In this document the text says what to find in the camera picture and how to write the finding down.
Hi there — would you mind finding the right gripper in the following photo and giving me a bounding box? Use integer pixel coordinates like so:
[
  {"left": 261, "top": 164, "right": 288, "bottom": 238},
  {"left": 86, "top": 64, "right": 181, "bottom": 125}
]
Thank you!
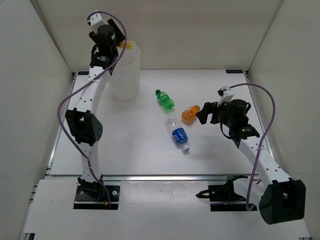
[{"left": 196, "top": 98, "right": 235, "bottom": 128}]

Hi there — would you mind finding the orange plastic bottle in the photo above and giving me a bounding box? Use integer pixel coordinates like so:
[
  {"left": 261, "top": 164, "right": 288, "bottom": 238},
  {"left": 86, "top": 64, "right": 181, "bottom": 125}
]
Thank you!
[{"left": 181, "top": 105, "right": 200, "bottom": 124}]

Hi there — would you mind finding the clear bottle yellow cap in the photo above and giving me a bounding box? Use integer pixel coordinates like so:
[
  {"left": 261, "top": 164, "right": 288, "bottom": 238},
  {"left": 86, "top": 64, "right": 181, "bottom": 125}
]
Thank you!
[{"left": 118, "top": 41, "right": 133, "bottom": 49}]

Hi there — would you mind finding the clear bottle blue label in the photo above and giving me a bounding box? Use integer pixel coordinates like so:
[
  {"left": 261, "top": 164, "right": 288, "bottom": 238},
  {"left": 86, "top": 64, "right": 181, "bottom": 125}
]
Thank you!
[{"left": 164, "top": 114, "right": 190, "bottom": 152}]

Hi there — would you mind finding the green plastic bottle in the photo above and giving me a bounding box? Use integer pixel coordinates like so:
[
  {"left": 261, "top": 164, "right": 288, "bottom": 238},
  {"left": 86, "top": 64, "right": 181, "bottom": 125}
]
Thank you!
[{"left": 155, "top": 89, "right": 175, "bottom": 111}]

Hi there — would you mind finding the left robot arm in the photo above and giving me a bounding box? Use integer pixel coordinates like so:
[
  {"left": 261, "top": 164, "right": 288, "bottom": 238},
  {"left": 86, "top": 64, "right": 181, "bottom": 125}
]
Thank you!
[{"left": 65, "top": 14, "right": 125, "bottom": 200}]

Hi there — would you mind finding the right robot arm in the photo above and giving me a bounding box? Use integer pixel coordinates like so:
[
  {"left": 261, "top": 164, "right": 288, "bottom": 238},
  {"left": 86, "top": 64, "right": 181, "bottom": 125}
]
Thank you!
[{"left": 196, "top": 99, "right": 306, "bottom": 225}]

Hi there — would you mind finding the white plastic bin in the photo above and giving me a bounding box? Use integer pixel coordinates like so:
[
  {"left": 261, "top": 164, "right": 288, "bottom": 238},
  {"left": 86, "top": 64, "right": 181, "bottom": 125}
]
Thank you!
[{"left": 108, "top": 41, "right": 141, "bottom": 101}]

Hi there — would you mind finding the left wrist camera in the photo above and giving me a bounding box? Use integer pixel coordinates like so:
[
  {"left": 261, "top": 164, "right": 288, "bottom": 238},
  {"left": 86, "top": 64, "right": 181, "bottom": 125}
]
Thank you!
[{"left": 87, "top": 13, "right": 107, "bottom": 33}]

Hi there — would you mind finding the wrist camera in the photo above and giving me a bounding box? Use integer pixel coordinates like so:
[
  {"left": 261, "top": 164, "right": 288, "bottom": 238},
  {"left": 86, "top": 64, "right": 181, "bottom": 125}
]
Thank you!
[
  {"left": 217, "top": 86, "right": 234, "bottom": 107},
  {"left": 87, "top": 13, "right": 107, "bottom": 33}
]

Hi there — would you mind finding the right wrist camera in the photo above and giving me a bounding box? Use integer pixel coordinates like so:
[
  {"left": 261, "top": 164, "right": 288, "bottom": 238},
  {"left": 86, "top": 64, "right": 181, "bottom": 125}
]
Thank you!
[{"left": 217, "top": 86, "right": 234, "bottom": 107}]

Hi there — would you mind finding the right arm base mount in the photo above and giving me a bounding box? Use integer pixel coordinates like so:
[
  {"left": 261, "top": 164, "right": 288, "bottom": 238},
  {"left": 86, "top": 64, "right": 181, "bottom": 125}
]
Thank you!
[{"left": 195, "top": 174, "right": 248, "bottom": 212}]

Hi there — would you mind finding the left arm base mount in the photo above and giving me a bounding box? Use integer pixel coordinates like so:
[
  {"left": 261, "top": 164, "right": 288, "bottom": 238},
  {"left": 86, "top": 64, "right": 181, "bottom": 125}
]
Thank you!
[{"left": 73, "top": 177, "right": 121, "bottom": 210}]

